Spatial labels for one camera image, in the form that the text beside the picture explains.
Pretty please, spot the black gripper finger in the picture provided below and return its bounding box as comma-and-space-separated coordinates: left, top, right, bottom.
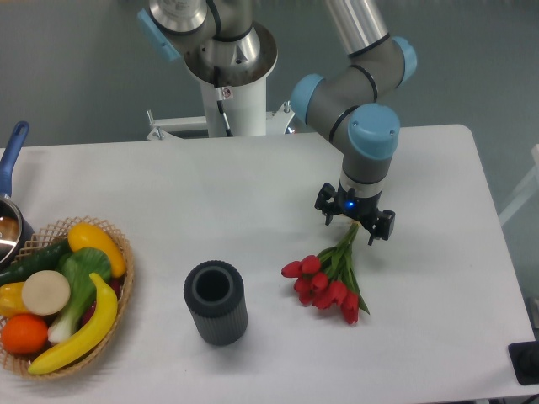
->
314, 183, 343, 226
360, 209, 396, 246

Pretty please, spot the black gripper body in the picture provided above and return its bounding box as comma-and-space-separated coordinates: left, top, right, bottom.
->
336, 185, 382, 226

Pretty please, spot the red tulip bouquet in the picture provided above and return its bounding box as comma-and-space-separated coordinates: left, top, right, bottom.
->
280, 221, 369, 325

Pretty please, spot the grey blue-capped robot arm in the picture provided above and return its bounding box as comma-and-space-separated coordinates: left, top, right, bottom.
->
137, 1, 417, 241

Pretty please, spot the dark grey ribbed vase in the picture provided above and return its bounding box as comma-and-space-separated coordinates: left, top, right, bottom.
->
184, 260, 248, 346

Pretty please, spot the black device at edge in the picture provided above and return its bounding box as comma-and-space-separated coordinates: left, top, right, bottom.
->
508, 341, 538, 385

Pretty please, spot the red fruit in basket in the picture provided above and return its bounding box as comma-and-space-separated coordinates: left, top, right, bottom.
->
80, 279, 122, 327

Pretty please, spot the yellow squash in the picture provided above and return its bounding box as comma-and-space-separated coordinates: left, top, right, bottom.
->
67, 222, 126, 279

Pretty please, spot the green bok choy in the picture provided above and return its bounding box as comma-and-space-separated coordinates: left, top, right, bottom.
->
48, 247, 111, 344

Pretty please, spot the yellow banana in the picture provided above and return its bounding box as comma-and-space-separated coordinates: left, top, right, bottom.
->
28, 273, 119, 375

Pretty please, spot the dark green cucumber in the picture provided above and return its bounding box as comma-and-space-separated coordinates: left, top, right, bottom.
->
1, 238, 72, 286

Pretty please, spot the beige round disc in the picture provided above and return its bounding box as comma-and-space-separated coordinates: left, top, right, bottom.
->
21, 270, 71, 316

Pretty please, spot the yellow bell pepper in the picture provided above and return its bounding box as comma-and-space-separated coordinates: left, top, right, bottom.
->
0, 282, 29, 318

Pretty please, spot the orange fruit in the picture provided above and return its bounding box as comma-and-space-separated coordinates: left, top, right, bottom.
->
1, 314, 48, 354

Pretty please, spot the woven wicker basket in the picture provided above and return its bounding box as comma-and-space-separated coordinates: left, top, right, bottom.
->
1, 216, 135, 380

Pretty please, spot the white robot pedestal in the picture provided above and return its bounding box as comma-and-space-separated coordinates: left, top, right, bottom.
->
147, 22, 295, 140

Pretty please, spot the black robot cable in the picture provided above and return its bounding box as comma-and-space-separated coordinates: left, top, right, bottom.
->
212, 66, 234, 137

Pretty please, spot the white frame at right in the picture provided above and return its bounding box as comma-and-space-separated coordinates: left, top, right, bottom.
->
499, 144, 538, 226

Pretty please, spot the blue-handled saucepan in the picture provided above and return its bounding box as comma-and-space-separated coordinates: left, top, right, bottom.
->
1, 121, 34, 270

